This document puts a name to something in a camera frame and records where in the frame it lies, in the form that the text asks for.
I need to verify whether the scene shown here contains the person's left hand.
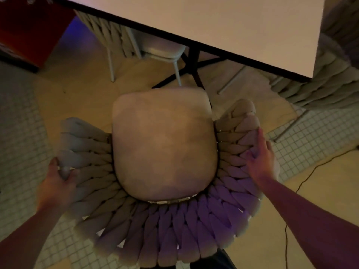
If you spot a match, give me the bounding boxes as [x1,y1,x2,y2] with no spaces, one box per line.
[36,157,80,213]

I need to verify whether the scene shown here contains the person's right hand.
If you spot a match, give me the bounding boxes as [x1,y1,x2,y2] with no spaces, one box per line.
[245,127,278,188]

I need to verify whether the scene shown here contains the grey woven chair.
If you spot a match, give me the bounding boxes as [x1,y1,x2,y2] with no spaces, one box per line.
[57,87,281,269]
[74,9,187,87]

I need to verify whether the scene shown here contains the person's left forearm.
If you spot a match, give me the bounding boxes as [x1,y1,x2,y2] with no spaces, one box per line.
[0,203,68,269]

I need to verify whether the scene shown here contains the person's right forearm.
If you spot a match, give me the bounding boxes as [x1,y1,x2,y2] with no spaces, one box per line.
[258,176,359,269]

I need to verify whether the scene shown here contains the person's right leg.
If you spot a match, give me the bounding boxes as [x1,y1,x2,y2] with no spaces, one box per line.
[190,249,237,269]

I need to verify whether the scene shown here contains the beige seat cushion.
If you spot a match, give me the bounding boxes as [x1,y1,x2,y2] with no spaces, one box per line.
[134,30,187,64]
[111,87,219,202]

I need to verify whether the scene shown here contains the white table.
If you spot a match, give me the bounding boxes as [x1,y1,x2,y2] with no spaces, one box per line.
[52,0,327,109]

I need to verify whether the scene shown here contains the red arcade cabinet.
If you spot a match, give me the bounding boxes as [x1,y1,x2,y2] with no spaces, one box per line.
[0,0,76,73]

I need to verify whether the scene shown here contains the black floor cable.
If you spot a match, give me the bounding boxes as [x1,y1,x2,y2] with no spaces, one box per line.
[283,147,359,269]

